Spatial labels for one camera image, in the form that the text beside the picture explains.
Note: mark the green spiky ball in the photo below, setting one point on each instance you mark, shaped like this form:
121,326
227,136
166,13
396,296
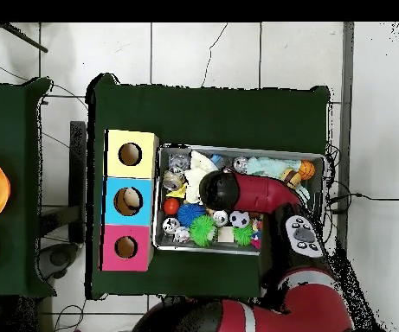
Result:
202,230

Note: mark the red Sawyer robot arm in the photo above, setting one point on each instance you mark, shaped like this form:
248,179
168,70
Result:
261,193

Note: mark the silver drink can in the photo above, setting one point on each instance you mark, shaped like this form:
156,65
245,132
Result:
220,218

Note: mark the small soccer ball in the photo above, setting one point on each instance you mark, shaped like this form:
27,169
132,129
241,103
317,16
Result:
239,219

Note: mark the small orange basketball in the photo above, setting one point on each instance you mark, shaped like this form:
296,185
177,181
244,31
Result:
306,169

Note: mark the dark green table cloth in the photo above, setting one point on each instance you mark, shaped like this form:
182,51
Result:
185,103
5,121

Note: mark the cream yellow cloth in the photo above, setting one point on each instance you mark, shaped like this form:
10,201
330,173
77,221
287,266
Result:
195,181

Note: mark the blue spiky ball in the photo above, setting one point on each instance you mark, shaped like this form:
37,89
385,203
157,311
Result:
190,214

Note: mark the red ball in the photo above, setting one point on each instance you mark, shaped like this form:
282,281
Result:
171,206

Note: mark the toy hamburger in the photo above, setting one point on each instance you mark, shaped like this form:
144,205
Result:
290,178

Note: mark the mint green cloth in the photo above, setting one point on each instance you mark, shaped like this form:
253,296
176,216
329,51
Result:
265,166

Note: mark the wooden box with three holes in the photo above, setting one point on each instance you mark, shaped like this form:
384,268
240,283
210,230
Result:
143,214

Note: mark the shallow mesh bin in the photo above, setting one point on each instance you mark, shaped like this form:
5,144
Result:
166,243

